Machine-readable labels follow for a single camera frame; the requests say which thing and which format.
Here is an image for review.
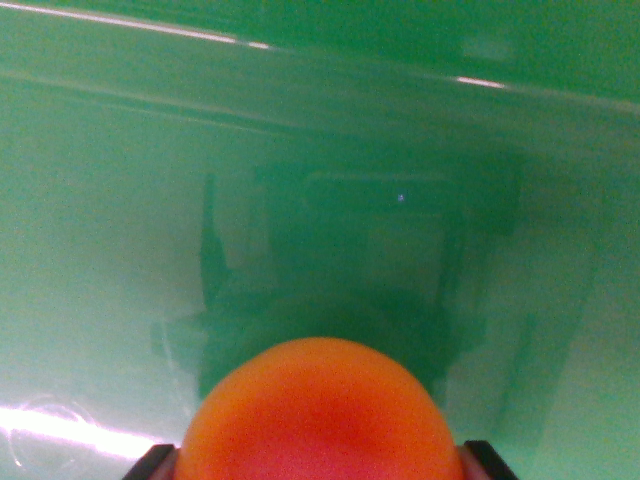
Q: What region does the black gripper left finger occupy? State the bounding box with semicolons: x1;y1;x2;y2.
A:
122;443;177;480

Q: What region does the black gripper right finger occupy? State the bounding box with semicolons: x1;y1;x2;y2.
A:
458;439;520;480

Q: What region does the orange peach fruit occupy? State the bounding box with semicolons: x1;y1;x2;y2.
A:
177;336;466;480

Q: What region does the green plastic bin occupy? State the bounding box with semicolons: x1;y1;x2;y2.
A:
0;0;640;480

